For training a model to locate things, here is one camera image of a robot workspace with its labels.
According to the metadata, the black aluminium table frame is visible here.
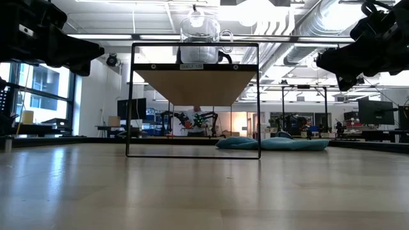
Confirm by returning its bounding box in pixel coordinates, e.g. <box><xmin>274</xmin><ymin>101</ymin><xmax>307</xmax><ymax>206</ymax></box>
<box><xmin>0</xmin><ymin>135</ymin><xmax>409</xmax><ymax>155</ymax></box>

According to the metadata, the green ceramic mug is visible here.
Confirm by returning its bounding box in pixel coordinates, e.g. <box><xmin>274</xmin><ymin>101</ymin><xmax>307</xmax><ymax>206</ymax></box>
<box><xmin>175</xmin><ymin>47</ymin><xmax>233</xmax><ymax>65</ymax></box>

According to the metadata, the clear glass mug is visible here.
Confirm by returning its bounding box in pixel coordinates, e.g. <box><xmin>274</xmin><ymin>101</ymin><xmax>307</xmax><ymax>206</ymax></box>
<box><xmin>179</xmin><ymin>14</ymin><xmax>234</xmax><ymax>65</ymax></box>

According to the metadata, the long ceiling light fixture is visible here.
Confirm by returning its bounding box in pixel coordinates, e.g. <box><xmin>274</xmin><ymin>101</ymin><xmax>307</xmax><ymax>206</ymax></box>
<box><xmin>65</xmin><ymin>33</ymin><xmax>355</xmax><ymax>44</ymax></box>

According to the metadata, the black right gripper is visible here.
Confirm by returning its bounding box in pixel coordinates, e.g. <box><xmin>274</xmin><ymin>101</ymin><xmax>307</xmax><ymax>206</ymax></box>
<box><xmin>315</xmin><ymin>0</ymin><xmax>409</xmax><ymax>92</ymax></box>

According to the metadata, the background black metal rig frame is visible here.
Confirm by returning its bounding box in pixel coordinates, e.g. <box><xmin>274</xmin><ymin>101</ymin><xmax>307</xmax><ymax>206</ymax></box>
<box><xmin>247</xmin><ymin>84</ymin><xmax>409</xmax><ymax>138</ymax></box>

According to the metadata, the person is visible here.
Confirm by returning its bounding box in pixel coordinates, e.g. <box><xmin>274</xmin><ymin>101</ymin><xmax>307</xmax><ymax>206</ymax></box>
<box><xmin>185</xmin><ymin>106</ymin><xmax>208</xmax><ymax>137</ymax></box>

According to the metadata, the round black camera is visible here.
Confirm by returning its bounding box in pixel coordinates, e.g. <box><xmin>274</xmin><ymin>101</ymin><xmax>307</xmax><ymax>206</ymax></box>
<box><xmin>105</xmin><ymin>53</ymin><xmax>120</xmax><ymax>68</ymax></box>

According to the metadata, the teal cloth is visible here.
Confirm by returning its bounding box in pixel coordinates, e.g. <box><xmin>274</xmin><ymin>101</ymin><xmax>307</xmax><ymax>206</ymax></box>
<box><xmin>215</xmin><ymin>136</ymin><xmax>330</xmax><ymax>152</ymax></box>

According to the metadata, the black monitor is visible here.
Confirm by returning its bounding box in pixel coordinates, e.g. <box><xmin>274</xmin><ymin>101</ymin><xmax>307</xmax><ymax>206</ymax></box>
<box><xmin>357</xmin><ymin>100</ymin><xmax>396</xmax><ymax>126</ymax></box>
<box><xmin>117</xmin><ymin>98</ymin><xmax>147</xmax><ymax>121</ymax></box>

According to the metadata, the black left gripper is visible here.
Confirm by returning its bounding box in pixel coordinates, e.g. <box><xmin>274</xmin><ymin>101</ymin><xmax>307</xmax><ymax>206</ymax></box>
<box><xmin>0</xmin><ymin>0</ymin><xmax>105</xmax><ymax>77</ymax></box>

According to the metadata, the wooden shelf black metal frame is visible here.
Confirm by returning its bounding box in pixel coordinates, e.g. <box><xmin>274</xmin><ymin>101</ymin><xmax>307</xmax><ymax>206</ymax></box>
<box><xmin>125</xmin><ymin>42</ymin><xmax>261</xmax><ymax>160</ymax></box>

